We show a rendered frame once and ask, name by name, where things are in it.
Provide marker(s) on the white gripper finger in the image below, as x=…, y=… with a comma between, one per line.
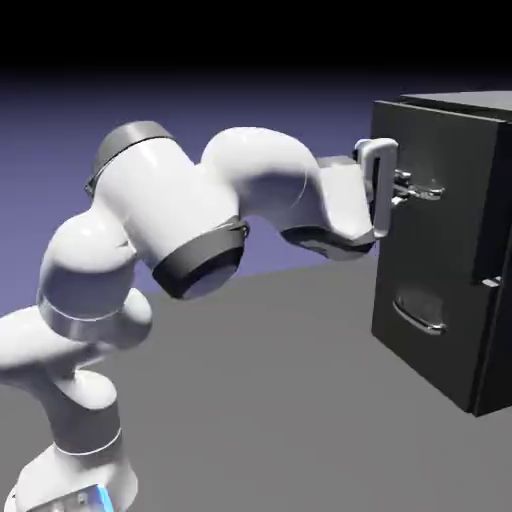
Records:
x=402, y=176
x=400, y=199

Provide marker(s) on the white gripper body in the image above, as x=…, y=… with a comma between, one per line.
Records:
x=384, y=160

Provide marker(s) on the dark grey drawer front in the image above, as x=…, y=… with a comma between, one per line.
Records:
x=424, y=360
x=440, y=136

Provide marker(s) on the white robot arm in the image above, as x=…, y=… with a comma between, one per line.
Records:
x=160, y=192

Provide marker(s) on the dark grey cabinet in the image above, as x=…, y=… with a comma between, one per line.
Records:
x=492, y=200

